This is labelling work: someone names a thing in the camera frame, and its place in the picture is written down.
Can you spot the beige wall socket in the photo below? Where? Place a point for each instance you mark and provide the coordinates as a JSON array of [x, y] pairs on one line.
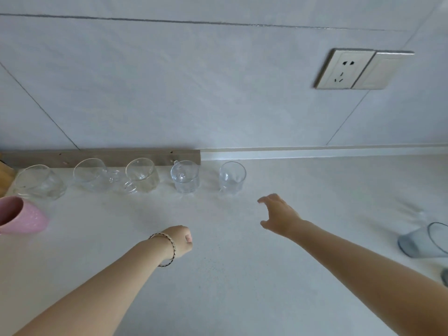
[[341, 68]]

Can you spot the pink ceramic mug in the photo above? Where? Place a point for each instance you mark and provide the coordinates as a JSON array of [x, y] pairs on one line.
[[24, 218]]

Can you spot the beige wall switch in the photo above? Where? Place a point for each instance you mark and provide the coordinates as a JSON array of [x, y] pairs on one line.
[[385, 69]]

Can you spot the person's left forearm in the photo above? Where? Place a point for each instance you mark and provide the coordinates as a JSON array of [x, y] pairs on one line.
[[98, 297]]

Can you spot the person's left hand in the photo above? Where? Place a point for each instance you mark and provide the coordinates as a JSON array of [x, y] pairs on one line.
[[182, 241]]

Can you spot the wooden cabinet side panel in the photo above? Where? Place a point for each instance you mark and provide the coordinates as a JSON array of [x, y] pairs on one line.
[[4, 178]]

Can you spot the grey metal wall strip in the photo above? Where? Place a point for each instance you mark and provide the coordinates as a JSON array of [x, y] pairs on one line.
[[105, 155]]

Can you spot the person's right hand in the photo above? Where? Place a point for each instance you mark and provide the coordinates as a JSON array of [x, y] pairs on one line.
[[281, 220]]

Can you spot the white backsplash strip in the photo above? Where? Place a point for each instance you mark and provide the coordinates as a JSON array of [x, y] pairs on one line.
[[315, 152]]

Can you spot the person's right forearm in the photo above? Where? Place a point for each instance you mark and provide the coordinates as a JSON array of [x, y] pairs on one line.
[[367, 276]]

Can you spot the tall grey ribbed glass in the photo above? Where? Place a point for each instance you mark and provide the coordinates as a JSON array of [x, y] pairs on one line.
[[416, 243]]

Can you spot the clear glass mug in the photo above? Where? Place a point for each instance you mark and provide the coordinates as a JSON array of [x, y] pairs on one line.
[[38, 185], [231, 181], [185, 181], [141, 178], [91, 178]]

